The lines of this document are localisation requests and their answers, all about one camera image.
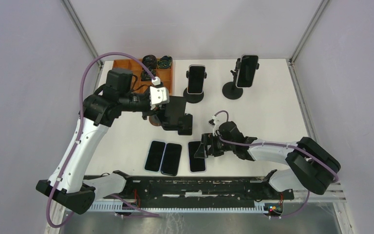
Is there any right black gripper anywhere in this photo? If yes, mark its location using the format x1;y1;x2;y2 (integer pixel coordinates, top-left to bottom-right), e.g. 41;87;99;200
194;133;235;158

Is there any wooden round base phone stand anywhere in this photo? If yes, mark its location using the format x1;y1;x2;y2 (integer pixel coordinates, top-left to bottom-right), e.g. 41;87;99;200
149;115;162;127

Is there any lilac case phone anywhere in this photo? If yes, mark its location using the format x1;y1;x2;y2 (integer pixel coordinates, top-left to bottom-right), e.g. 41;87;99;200
188;141;206;173

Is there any black angled phone stand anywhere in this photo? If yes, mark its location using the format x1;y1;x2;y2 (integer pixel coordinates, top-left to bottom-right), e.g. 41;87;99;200
157;96;193;136

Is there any dark blue case phone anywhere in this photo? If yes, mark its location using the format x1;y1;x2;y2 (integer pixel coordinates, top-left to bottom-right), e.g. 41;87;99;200
160;143;182;176

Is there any light blue case phone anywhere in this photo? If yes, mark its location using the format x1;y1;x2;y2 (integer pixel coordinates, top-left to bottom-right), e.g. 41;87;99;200
144;140;166;172

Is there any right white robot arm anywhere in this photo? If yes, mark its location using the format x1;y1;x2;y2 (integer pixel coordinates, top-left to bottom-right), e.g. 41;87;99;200
193;121;341;199

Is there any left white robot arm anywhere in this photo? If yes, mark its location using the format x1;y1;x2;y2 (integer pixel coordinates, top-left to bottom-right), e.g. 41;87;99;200
36;68;169;215

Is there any black round base clamp stand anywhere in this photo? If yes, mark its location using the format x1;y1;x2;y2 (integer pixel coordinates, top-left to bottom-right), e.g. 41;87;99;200
183;70;207;104

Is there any pink case phone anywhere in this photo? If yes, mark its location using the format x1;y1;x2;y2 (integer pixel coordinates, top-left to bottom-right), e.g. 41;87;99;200
187;65;206;94

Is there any tall black round stand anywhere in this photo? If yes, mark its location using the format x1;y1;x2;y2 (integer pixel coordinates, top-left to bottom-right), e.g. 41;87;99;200
222;58;243;100

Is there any white case phone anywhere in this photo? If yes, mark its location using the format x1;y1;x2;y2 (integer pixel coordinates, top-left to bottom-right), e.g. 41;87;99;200
236;55;259;88

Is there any wooden compartment tray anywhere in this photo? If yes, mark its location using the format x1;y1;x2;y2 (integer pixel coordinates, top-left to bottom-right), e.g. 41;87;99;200
113;59;173;94

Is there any rolled patterned sock front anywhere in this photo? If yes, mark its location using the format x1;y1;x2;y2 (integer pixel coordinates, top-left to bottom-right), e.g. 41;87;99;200
141;68;157;81

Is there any rolled green sock right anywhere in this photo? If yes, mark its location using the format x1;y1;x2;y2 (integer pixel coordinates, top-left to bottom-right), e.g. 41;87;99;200
157;56;173;69

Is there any rolled dark sock left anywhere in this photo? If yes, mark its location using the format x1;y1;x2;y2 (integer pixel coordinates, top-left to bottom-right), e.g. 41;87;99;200
142;55;157;70

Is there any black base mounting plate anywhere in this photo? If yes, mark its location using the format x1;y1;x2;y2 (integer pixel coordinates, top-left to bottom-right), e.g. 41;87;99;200
118;176;295;208

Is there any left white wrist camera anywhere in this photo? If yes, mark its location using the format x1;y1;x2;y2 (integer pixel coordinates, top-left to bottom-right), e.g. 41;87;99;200
149;76;170;105

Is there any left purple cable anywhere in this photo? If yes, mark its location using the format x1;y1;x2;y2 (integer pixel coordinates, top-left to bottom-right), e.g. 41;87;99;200
45;52;161;229

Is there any white slotted cable duct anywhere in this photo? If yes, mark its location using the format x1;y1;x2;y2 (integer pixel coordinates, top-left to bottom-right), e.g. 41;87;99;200
88;200;281;215

